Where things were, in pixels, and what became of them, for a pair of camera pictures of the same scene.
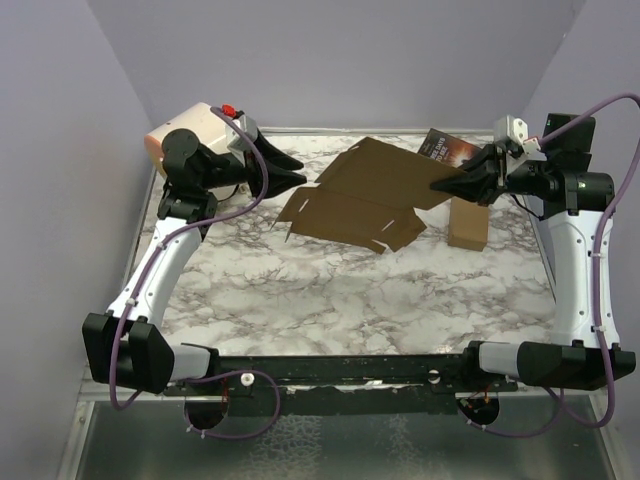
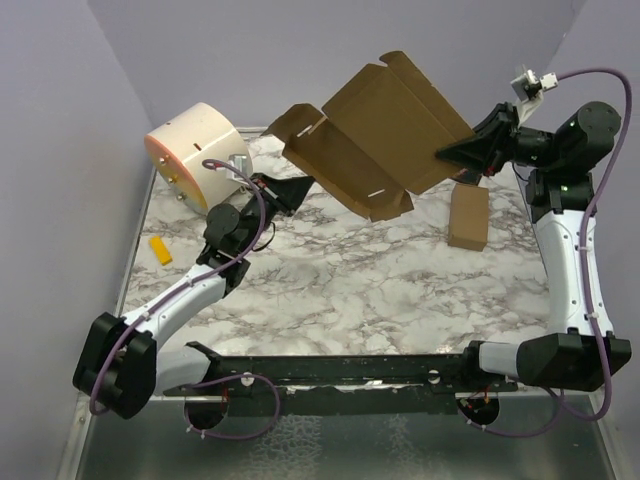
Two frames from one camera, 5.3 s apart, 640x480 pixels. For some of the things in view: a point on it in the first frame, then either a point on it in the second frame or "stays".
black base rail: [355, 385] stays
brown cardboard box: [370, 193] to [375, 143]
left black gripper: [281, 180] to [290, 192]
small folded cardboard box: [468, 224] stays
